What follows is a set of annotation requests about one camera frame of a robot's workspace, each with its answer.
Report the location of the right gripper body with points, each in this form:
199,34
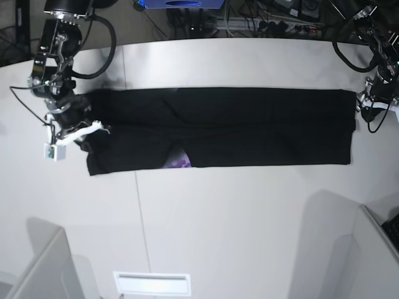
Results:
70,118

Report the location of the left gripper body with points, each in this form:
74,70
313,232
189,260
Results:
378,94

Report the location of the black T-shirt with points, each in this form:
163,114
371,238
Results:
219,127

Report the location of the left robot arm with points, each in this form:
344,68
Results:
375,24

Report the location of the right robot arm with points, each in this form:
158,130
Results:
53,78

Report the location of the black keyboard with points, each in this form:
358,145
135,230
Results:
391,229

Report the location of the black device on floor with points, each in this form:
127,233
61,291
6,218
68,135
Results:
22,17

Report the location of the white partition panel left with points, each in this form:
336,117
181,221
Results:
50,274

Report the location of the white partition panel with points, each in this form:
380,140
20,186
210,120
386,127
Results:
50,274
367,265

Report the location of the blue box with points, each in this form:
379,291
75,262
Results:
195,4

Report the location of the white partition panel right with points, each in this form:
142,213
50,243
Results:
367,265

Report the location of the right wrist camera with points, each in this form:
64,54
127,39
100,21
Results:
54,152

